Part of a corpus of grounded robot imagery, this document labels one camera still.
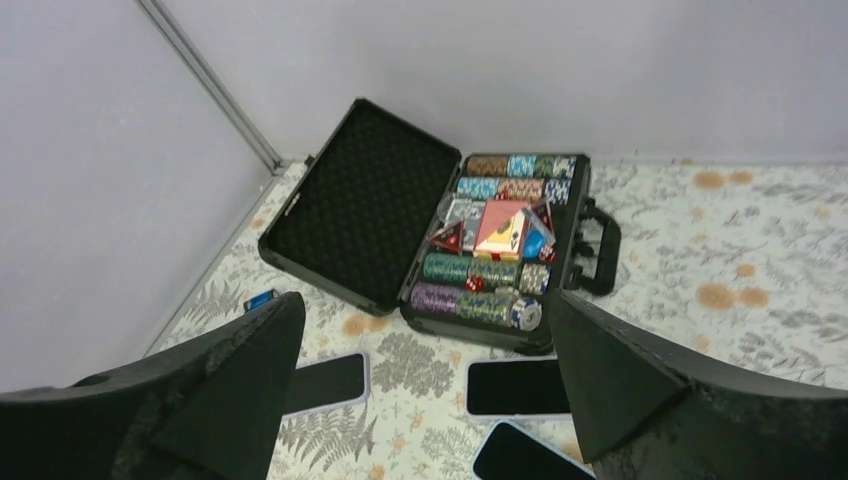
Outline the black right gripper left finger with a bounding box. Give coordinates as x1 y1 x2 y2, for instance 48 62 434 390
1 292 305 479

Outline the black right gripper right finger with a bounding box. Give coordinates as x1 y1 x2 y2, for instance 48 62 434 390
547 290 847 479

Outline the phone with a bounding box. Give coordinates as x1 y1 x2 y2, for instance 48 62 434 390
465 357 572 419
282 352 371 420
471 421 595 480

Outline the phone in white case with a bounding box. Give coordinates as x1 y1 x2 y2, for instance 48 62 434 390
465 357 572 419

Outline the phone in light blue case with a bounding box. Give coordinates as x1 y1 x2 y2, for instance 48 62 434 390
471 421 595 480

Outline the black poker chip case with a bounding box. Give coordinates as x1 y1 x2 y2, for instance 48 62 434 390
258 98 621 355

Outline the blue toy car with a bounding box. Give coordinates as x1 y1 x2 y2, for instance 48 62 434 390
243 289 279 313

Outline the floral table mat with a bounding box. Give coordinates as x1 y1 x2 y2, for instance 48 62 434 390
158 164 847 479

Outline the red playing card box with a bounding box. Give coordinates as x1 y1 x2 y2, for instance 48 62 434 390
472 200 530 261

